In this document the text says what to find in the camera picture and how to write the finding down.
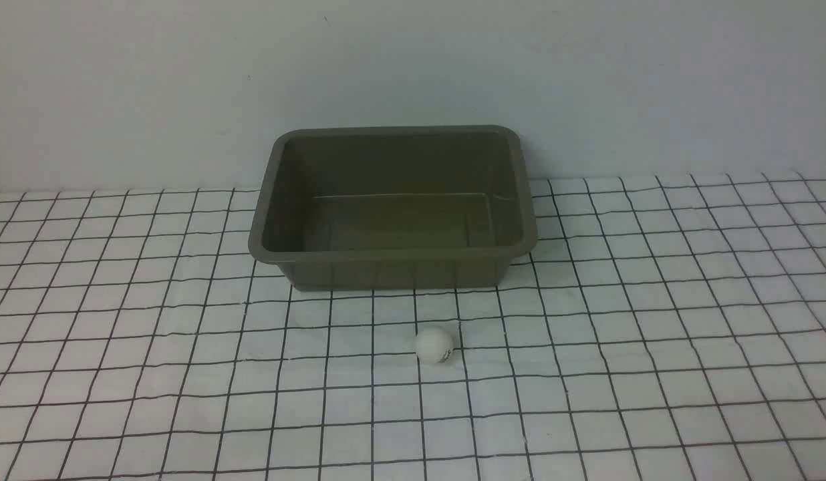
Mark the white ping-pong ball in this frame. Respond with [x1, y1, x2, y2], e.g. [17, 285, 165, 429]
[415, 327, 455, 365]

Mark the olive green plastic bin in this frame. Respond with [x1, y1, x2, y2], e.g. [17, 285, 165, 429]
[248, 125, 537, 291]

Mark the white black-grid tablecloth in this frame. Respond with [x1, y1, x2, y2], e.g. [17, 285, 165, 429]
[0, 171, 826, 480]

